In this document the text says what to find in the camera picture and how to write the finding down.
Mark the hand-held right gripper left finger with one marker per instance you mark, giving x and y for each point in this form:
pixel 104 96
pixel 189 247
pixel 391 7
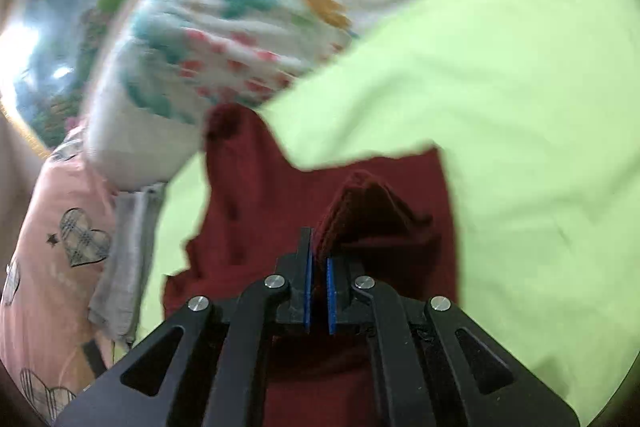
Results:
pixel 307 292

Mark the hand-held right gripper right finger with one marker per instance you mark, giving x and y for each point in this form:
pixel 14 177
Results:
pixel 331 297

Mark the dark red knit sweater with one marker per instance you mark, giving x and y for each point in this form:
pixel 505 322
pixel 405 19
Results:
pixel 250 192

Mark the grey folded blanket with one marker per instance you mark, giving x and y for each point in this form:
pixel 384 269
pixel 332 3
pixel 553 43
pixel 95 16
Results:
pixel 125 257

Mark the light green bed sheet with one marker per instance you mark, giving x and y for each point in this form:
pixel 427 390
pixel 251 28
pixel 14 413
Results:
pixel 500 107

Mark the white floral quilt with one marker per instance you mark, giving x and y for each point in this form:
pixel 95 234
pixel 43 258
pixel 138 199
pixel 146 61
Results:
pixel 250 32

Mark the pink heart-print cloth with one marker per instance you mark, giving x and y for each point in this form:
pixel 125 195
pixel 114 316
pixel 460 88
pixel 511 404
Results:
pixel 40 217

